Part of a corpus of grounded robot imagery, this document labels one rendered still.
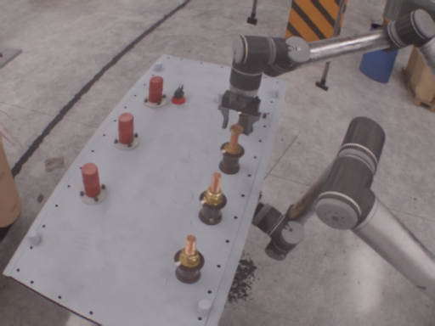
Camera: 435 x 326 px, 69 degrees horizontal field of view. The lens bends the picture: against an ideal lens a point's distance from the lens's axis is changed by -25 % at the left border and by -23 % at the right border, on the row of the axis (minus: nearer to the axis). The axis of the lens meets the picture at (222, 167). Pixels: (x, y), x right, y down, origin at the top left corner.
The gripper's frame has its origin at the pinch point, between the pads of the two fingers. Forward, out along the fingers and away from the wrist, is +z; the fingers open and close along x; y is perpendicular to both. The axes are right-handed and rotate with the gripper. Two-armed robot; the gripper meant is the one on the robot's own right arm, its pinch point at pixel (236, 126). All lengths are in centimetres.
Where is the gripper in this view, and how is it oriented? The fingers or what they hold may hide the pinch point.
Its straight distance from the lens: 149.5
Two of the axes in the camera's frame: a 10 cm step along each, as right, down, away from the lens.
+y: 3.0, -6.3, 7.2
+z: -1.3, 7.2, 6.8
